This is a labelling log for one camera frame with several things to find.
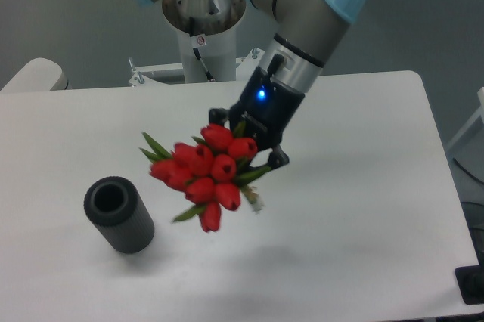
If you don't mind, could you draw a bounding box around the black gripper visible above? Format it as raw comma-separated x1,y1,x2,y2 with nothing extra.
209,67,305,171

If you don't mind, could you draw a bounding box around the red tulip bouquet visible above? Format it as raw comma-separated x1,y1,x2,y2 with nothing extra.
140,121,273,233

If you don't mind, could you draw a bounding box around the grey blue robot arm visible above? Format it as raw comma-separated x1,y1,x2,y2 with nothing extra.
137,0,366,169

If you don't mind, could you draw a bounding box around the dark grey ribbed vase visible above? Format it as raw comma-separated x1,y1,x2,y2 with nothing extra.
83,176,155,254

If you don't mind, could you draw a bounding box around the white rounded chair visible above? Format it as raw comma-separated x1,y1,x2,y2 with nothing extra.
1,57,72,94

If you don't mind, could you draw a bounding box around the black device at table edge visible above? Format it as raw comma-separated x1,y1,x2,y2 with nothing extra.
455,265,483,305

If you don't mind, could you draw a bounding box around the white metal base bracket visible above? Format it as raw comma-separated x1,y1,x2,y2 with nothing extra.
128,47,265,87

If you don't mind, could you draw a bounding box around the black floor cable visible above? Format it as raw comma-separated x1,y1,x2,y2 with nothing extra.
453,158,484,180

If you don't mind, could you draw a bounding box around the white frame at right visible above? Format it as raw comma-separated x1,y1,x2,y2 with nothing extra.
445,88,483,158

